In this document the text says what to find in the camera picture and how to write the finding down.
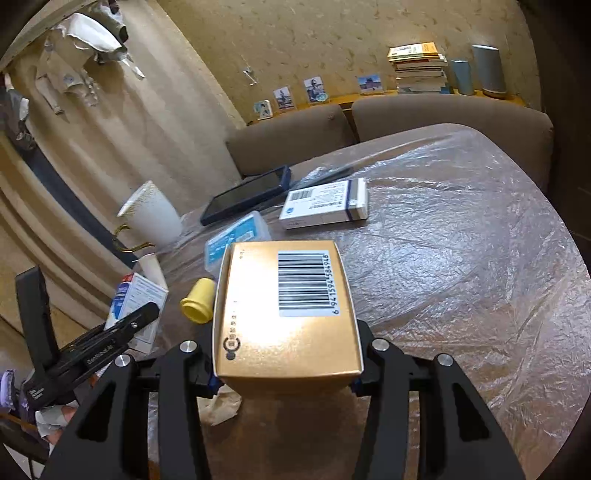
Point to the grey cylinder speaker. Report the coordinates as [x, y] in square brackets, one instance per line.
[488, 69]

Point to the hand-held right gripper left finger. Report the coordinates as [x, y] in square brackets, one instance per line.
[207, 376]

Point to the hanging white bag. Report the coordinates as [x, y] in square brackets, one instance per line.
[92, 41]

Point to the blue and white carton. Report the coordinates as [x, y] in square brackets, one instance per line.
[138, 295]

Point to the crumpled tissue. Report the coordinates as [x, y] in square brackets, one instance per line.
[219, 406]

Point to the white box with blue stripe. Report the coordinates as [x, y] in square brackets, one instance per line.
[323, 205]

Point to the small yellow cap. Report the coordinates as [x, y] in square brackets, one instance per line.
[197, 302]

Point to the small white paper cup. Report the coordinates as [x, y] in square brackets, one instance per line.
[153, 270]

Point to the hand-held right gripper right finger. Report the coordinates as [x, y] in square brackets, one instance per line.
[369, 369]

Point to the beige curtain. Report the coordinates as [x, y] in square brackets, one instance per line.
[115, 152]

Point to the purple cloth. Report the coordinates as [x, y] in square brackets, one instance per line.
[9, 392]

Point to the beige sofa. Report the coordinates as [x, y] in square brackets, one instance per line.
[344, 99]

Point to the blue cylinder cup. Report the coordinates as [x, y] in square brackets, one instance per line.
[462, 77]

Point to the tablet in blue case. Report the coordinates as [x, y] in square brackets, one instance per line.
[244, 191]

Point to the small photo stand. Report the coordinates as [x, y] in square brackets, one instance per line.
[262, 110]
[282, 99]
[370, 84]
[315, 91]

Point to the stack of books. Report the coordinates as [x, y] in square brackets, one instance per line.
[420, 69]

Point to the metal wall hook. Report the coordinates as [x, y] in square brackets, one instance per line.
[249, 76]

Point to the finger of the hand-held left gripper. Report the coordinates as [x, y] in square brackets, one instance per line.
[136, 321]

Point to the clear dental floss box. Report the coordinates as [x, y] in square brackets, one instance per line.
[231, 237]

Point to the gold cardboard box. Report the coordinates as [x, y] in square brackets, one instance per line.
[258, 332]

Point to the dark hanging cloth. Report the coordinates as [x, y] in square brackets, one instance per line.
[18, 115]

